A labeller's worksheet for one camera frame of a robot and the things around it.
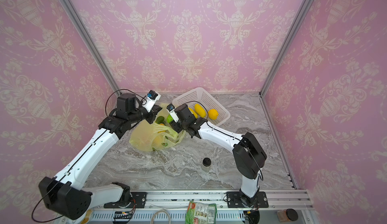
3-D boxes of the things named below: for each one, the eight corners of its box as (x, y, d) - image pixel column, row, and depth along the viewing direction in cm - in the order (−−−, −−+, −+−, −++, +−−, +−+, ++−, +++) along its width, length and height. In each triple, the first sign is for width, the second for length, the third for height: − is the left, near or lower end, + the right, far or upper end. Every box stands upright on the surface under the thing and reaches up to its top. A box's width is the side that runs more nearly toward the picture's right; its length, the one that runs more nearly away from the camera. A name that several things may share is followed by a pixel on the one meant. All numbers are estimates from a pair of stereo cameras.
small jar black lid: (201, 172, 85) (202, 166, 77) (201, 164, 88) (202, 157, 80) (209, 172, 85) (211, 166, 77) (209, 164, 88) (210, 157, 80)
